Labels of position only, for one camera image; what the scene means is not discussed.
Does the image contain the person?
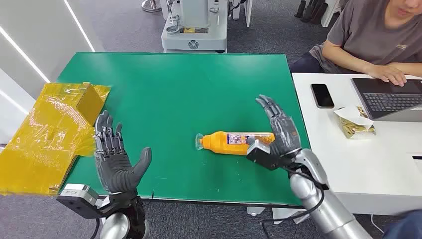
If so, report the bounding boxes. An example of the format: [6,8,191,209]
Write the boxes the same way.
[289,0,422,87]

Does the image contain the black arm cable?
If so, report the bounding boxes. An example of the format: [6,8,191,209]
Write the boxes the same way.
[260,168,325,239]
[89,216,102,239]

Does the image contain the grey machine with column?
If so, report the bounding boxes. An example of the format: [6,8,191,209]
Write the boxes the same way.
[161,0,229,53]

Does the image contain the person's right hand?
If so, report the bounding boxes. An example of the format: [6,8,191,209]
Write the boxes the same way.
[366,64,408,87]

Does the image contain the black smartphone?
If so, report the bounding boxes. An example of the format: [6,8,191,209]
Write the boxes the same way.
[310,83,335,109]

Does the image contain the white furniture piece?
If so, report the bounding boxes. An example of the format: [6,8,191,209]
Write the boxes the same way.
[320,0,342,28]

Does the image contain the white desk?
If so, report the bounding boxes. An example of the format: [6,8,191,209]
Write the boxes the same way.
[292,72,422,216]

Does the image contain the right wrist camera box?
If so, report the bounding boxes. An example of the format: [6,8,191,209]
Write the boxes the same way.
[246,140,293,171]

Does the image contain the green table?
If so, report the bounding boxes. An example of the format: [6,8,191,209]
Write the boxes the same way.
[56,51,325,209]

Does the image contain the gold foil snack packet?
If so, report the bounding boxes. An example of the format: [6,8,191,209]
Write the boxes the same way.
[333,105,377,139]

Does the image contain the white LED wall strip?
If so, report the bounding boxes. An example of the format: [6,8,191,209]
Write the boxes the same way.
[0,89,30,115]
[62,0,96,52]
[0,26,51,84]

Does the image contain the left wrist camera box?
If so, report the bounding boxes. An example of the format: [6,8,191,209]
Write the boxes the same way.
[56,183,109,220]

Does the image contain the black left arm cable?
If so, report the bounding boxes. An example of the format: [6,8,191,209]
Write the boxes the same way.
[89,216,102,239]

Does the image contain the yellow taped cardboard box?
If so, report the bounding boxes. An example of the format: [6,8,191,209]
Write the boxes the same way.
[0,82,111,198]

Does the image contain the orange plastic bottle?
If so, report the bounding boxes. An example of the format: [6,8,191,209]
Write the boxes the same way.
[195,130,276,156]

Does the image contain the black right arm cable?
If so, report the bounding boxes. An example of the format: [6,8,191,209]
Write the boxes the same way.
[260,168,325,239]

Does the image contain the blue cloth object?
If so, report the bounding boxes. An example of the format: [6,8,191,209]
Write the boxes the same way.
[382,209,422,239]

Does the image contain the black chair legs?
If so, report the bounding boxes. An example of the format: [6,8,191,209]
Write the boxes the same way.
[294,0,329,25]

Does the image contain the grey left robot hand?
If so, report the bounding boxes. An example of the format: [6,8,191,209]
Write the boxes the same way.
[94,110,153,195]

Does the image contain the white panel leg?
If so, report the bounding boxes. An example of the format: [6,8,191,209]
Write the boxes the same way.
[230,0,253,28]

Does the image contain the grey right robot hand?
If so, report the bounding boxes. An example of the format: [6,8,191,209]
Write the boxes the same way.
[245,94,302,159]

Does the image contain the white cable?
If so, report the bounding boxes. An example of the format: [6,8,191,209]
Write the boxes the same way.
[370,214,385,234]

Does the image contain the dark grey laptop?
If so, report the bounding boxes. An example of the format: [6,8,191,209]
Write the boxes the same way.
[351,78,422,123]

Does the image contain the chrome round stand base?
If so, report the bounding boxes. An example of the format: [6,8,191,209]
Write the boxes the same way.
[141,0,162,13]

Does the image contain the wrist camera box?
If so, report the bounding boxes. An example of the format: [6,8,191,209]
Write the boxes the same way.
[246,140,293,171]
[56,183,109,220]

